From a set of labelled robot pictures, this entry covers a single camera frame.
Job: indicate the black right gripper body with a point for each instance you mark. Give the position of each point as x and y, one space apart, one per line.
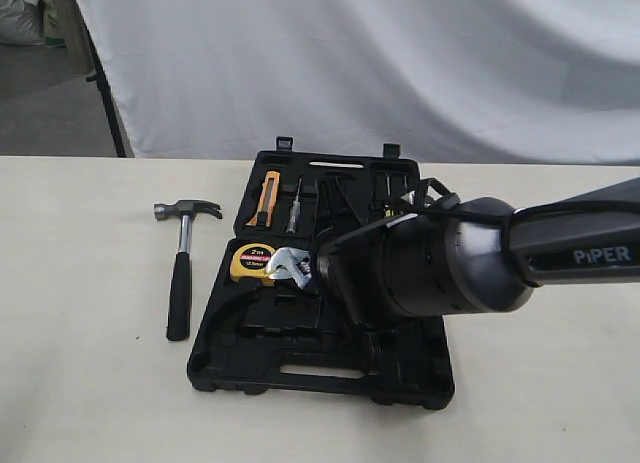
347 269

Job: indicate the adjustable wrench black handle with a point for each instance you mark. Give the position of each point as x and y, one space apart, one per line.
288 263

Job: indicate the black tool case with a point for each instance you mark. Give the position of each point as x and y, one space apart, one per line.
254 338

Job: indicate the yellow black precision screwdriver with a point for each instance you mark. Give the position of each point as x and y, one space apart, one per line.
388 211

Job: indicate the yellow tape measure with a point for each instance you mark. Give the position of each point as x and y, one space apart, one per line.
250 261

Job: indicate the orange utility knife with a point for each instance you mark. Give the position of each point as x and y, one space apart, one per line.
267 201

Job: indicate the white backdrop cloth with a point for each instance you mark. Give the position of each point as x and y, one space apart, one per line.
533 81

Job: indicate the black backdrop stand pole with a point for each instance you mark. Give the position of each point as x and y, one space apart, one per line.
98 76

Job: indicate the green printed sack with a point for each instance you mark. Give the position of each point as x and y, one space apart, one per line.
53 35

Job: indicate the white sack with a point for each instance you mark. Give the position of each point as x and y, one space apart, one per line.
21 22

